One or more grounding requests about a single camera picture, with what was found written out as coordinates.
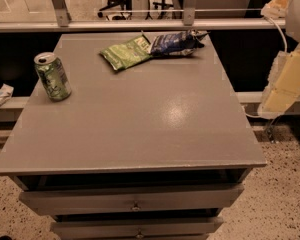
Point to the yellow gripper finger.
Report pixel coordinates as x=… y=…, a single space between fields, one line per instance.
x=283 y=87
x=275 y=9

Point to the green soda can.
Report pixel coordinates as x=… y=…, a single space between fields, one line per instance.
x=52 y=75

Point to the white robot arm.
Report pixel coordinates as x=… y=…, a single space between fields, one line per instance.
x=290 y=35

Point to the blue chip bag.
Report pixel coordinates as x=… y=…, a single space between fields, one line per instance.
x=182 y=43

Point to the grey drawer cabinet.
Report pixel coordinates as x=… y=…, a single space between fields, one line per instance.
x=166 y=122

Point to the green chip bag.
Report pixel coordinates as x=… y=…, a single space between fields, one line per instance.
x=127 y=54

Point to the lower grey drawer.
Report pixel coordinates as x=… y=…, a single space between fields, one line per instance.
x=139 y=229

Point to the grey drawer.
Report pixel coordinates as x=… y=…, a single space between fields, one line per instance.
x=138 y=199
x=139 y=229

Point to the upper grey drawer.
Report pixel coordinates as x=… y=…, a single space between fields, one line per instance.
x=138 y=199

